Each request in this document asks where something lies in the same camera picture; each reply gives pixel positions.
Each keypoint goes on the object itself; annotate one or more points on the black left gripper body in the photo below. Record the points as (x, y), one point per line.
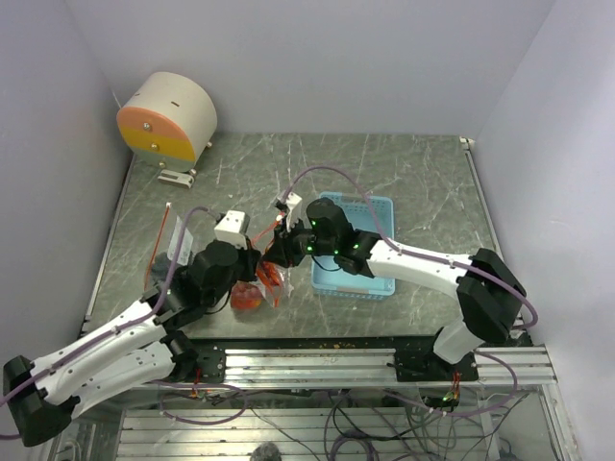
(242, 270)

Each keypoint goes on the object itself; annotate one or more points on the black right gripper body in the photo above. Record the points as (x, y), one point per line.
(300, 242)

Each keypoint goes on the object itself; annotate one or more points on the clear orange-zip bag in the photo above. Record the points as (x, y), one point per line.
(165, 247)
(273, 282)

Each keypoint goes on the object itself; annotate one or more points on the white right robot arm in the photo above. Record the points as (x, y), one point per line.
(488, 295)

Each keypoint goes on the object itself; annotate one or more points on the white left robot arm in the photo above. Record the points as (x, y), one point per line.
(145, 342)

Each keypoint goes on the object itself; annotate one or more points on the light blue plastic basket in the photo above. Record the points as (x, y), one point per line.
(327, 278)

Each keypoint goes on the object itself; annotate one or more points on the round pastel drawer cabinet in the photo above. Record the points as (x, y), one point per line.
(168, 122)

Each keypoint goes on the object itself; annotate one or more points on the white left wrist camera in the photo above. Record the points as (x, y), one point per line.
(232, 229)

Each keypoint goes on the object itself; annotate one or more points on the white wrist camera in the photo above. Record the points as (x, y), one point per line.
(290, 208)
(232, 229)

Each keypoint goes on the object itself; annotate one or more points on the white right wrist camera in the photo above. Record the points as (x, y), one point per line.
(290, 208)

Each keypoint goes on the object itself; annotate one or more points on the white bracket block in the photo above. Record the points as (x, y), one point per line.
(184, 180)

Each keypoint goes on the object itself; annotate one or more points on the aluminium rail base frame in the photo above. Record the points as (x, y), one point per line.
(319, 399)

